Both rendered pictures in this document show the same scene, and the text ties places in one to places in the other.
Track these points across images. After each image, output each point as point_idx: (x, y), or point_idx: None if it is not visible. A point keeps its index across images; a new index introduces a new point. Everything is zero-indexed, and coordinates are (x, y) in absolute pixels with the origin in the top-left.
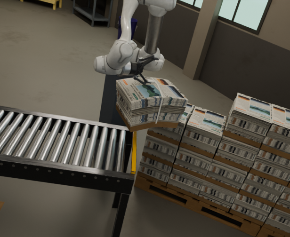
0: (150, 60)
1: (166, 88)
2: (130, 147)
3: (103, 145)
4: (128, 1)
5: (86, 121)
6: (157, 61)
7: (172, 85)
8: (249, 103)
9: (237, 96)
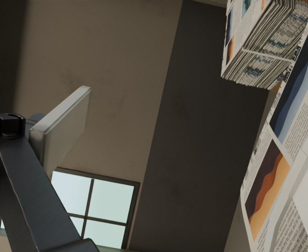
0: (20, 162)
1: None
2: None
3: None
4: None
5: None
6: (66, 109)
7: (264, 135)
8: (239, 23)
9: (229, 62)
